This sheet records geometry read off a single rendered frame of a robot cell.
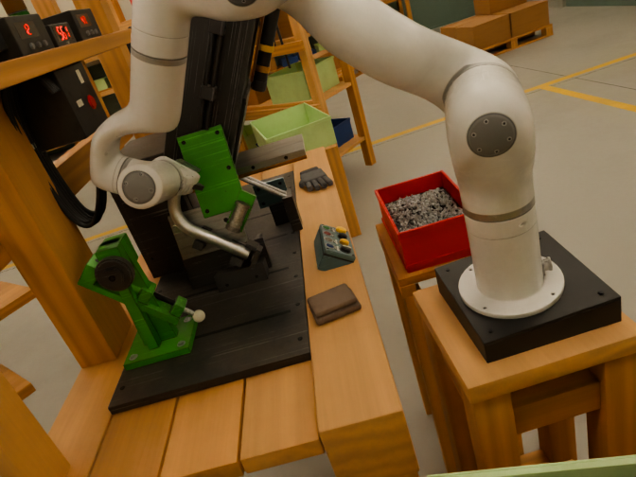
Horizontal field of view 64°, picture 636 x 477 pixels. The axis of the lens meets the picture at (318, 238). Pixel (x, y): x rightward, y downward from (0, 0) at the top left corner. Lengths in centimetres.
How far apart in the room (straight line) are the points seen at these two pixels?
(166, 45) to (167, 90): 7
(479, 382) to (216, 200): 75
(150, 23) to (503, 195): 61
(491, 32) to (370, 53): 652
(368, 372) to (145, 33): 66
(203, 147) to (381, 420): 78
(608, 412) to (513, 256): 36
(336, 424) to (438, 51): 60
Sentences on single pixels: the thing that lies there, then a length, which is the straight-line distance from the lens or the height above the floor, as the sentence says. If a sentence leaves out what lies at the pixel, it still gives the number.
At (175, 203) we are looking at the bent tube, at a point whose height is 113.
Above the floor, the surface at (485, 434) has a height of 72.
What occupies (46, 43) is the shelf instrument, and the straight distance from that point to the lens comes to 130.
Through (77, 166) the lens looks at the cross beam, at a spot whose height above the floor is 124.
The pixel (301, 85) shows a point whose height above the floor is 84.
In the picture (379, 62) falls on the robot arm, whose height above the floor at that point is 138.
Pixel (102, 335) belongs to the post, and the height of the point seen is 95.
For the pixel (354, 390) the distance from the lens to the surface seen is 90.
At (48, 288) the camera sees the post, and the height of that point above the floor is 110.
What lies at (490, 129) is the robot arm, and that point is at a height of 127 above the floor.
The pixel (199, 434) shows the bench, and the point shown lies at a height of 88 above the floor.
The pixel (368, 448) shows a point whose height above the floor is 84.
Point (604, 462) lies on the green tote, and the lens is 70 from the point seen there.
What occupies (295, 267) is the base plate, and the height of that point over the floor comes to 90.
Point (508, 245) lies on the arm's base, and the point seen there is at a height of 104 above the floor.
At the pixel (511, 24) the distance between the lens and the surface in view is 747.
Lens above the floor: 152
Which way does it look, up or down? 26 degrees down
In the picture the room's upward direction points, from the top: 18 degrees counter-clockwise
